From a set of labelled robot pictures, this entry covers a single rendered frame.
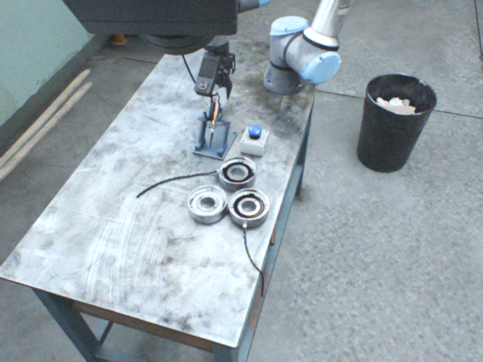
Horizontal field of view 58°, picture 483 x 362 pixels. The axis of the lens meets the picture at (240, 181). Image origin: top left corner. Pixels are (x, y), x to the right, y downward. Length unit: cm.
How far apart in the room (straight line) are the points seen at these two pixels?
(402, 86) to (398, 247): 84
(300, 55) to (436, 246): 123
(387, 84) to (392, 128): 30
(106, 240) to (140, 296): 19
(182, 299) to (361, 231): 130
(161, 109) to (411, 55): 232
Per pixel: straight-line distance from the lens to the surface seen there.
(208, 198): 115
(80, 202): 125
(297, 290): 194
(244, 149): 128
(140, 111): 148
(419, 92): 240
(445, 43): 369
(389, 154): 234
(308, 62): 133
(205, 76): 114
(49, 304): 133
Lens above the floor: 170
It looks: 48 degrees down
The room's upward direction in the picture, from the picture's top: 1 degrees counter-clockwise
